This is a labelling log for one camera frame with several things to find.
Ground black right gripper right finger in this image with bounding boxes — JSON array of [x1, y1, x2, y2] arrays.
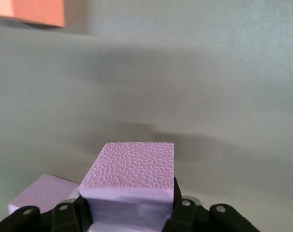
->
[[162, 177, 260, 232]]

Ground orange foam block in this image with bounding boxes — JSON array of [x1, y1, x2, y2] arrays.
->
[[0, 0, 66, 27]]

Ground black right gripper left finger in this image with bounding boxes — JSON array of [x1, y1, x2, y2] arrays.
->
[[0, 196, 93, 232]]

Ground pink foam block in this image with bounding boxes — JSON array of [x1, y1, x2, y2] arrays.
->
[[8, 173, 81, 216], [78, 142, 175, 232]]

